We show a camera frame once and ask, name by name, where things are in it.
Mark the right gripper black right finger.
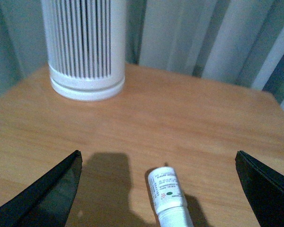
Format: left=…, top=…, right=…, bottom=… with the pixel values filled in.
left=235, top=150, right=284, bottom=227

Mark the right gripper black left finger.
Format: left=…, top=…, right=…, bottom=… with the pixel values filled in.
left=0, top=150, right=82, bottom=227

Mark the white medicine bottle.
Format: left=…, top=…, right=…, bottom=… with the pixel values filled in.
left=148, top=166, right=193, bottom=227

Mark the wooden nightstand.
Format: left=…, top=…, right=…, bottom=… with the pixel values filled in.
left=0, top=64, right=284, bottom=227

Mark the white cylindrical air purifier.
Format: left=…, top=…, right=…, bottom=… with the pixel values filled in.
left=41, top=0, right=126, bottom=101

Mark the grey-blue curtain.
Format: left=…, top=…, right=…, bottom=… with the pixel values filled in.
left=0, top=0, right=284, bottom=110

